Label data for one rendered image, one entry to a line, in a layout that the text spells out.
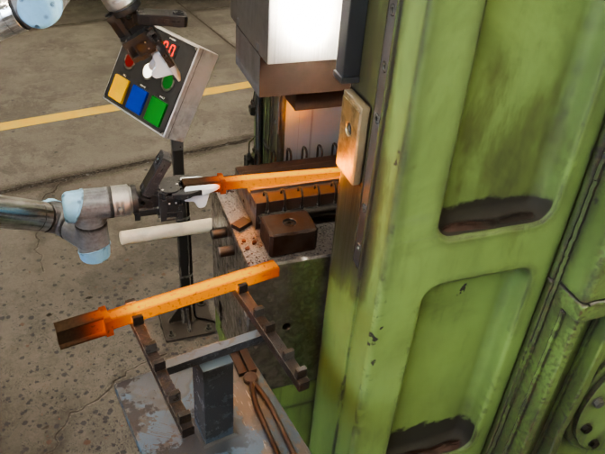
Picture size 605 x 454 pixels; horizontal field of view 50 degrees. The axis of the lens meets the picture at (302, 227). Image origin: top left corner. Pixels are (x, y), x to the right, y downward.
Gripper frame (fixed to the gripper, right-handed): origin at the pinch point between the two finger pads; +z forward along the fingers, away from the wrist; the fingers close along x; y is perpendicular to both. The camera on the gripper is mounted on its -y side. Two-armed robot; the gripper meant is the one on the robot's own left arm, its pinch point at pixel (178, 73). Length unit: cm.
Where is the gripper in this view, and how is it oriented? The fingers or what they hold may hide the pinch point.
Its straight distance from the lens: 161.5
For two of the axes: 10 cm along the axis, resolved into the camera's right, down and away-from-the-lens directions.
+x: 3.3, 5.7, -7.6
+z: 3.8, 6.5, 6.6
